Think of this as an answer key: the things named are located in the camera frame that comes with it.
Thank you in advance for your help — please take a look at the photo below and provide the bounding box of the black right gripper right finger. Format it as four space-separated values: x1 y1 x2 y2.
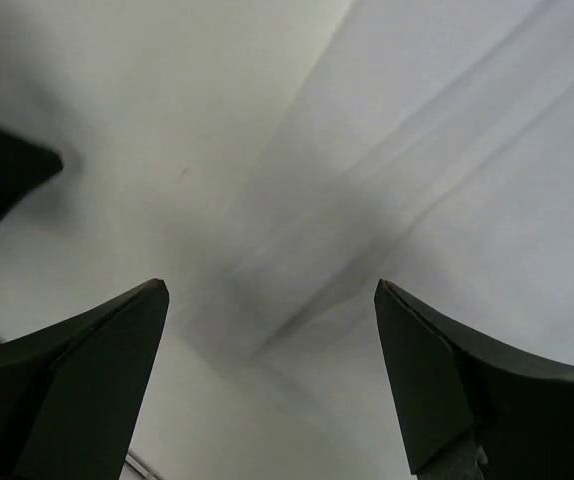
374 281 574 479

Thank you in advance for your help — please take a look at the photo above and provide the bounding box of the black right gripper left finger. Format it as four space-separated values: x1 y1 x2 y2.
0 279 169 480

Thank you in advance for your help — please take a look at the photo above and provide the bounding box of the white t shirt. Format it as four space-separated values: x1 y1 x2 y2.
0 1 574 479

